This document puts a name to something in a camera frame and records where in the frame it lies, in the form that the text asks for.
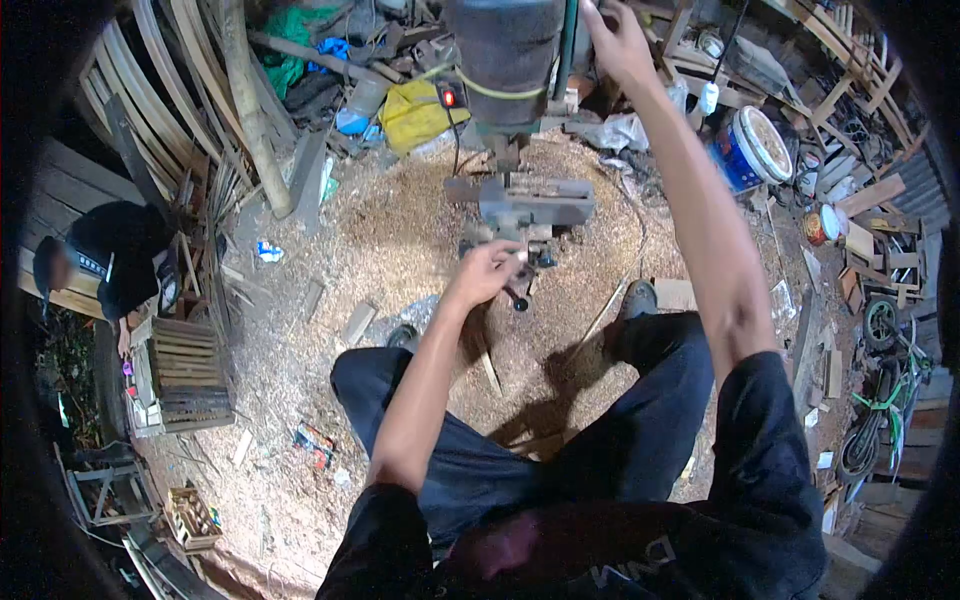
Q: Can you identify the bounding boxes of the person's left hand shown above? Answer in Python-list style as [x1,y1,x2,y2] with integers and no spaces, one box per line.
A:
[447,241,531,311]

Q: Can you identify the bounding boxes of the person's right hand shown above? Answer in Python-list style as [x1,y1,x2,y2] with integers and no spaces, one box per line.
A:
[581,0,661,92]

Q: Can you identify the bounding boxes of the person's left fingers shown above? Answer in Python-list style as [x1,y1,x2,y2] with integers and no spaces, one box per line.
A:
[480,241,531,291]

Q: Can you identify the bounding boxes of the person's right thumb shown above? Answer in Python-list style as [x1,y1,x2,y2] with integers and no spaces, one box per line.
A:
[581,0,612,48]

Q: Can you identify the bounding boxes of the black knob crank handle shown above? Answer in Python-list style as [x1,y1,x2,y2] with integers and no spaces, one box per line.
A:
[501,253,559,314]

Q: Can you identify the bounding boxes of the grey drill press machine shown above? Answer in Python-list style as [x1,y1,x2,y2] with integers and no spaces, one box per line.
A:
[441,0,598,250]

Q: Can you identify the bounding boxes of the white plastic bag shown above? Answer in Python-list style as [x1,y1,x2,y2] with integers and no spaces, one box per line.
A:
[580,112,651,153]

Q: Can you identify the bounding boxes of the thin wooden stick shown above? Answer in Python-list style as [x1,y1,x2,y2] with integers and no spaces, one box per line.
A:
[568,279,630,364]

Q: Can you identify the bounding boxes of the short wooden block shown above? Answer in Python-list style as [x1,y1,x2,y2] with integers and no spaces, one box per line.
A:
[341,301,378,347]

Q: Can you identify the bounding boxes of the yellow bag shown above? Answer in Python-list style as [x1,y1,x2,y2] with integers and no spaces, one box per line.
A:
[378,78,473,156]

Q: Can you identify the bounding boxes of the cardboard piece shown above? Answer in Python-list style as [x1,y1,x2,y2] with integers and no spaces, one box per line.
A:
[651,277,699,313]

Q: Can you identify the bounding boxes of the white bucket blue label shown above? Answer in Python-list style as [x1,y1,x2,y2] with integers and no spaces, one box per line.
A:
[708,105,795,195]

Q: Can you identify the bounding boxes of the person's legs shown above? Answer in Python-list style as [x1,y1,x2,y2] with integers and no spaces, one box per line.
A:
[330,279,717,543]

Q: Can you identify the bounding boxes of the clear plastic jug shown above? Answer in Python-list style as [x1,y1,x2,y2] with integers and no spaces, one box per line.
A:
[335,75,392,137]

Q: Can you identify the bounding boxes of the grey plank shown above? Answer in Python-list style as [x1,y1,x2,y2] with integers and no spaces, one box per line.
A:
[288,131,330,235]

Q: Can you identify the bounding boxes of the pile of wooden frames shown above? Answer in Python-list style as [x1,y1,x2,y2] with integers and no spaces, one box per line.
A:
[780,0,933,155]

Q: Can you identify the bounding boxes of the colourful flat packet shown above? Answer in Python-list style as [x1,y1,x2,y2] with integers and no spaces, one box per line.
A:
[292,421,337,471]

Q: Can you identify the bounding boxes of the round wooden pole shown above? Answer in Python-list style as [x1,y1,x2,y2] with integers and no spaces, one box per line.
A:
[217,0,295,221]

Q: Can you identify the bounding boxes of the small paint can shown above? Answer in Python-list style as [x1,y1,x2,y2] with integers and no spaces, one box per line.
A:
[801,204,849,248]

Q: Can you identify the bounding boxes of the person's body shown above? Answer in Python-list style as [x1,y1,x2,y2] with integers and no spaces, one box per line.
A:
[315,351,830,600]

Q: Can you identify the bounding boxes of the green cloth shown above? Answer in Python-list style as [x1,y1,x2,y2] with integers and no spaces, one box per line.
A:
[258,6,340,100]

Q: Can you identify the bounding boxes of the light wooden board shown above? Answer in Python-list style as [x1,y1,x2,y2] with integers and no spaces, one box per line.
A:
[834,174,908,219]

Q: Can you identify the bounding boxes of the large slatted wooden crate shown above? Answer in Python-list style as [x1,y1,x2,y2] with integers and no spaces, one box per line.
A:
[126,315,236,438]

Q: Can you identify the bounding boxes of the stack of curved wooden slats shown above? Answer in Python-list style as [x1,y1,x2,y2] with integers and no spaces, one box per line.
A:
[78,0,260,226]

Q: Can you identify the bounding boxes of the green bicycle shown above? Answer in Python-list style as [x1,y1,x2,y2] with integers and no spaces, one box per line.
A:
[835,296,936,486]

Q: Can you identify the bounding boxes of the small wooden crate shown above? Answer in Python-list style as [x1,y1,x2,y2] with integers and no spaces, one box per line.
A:
[166,486,225,553]

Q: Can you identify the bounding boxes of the grey metal stand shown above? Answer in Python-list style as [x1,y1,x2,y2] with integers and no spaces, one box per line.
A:
[54,442,163,531]

